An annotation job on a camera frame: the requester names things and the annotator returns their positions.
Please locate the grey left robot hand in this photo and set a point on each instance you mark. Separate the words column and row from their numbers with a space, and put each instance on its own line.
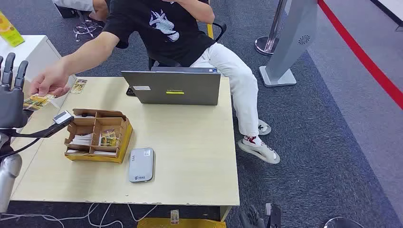
column 11, row 107

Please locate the person's right hand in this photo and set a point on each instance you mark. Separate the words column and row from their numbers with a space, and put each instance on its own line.
column 50, row 81

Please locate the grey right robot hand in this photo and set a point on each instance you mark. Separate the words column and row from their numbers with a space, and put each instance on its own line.
column 252, row 218

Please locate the yellow forest print ID card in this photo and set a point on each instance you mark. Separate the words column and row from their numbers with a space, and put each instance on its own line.
column 36, row 102

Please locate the person's right forearm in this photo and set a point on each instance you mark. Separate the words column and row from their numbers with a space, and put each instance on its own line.
column 89, row 55

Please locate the person's left forearm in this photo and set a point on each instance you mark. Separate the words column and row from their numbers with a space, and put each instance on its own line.
column 200, row 11

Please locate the small printed card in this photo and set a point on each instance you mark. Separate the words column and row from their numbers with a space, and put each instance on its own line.
column 174, row 217

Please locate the person in background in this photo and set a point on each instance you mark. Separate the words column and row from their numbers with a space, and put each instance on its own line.
column 78, row 3

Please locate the grey card reader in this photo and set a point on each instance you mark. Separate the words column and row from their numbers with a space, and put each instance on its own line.
column 141, row 165

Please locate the white counter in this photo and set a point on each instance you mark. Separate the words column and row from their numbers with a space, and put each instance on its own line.
column 34, row 50

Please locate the chrome stool base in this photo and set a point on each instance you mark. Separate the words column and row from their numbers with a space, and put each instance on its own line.
column 85, row 30

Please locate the yellow green carton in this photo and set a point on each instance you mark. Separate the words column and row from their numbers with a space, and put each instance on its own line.
column 11, row 33

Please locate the stack of white cards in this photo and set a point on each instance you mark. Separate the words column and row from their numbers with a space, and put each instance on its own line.
column 82, row 140

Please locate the white sandal shoe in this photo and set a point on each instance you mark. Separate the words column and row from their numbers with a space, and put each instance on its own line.
column 265, row 128
column 261, row 152

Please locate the stack of yellow cards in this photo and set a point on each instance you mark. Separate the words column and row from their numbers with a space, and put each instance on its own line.
column 109, row 138

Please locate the round grey base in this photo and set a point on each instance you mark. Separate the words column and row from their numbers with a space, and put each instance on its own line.
column 343, row 223

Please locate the cardboard organizer box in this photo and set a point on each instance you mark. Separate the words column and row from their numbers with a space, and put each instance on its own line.
column 124, row 138

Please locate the grey laptop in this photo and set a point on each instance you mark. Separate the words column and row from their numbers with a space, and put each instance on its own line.
column 176, row 89

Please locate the yellow board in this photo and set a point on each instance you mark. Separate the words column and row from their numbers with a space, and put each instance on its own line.
column 210, row 31

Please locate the grey kiosk stand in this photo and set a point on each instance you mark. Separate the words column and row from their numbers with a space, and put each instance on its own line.
column 292, row 37

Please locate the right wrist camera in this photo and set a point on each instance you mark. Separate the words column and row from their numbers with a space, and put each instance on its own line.
column 275, row 217

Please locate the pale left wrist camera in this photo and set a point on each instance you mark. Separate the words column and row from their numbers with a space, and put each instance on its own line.
column 63, row 117

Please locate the black camera bracket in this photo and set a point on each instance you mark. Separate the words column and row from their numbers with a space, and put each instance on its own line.
column 41, row 132

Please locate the chrome stanchion post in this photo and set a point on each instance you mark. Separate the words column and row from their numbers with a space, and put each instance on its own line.
column 267, row 44

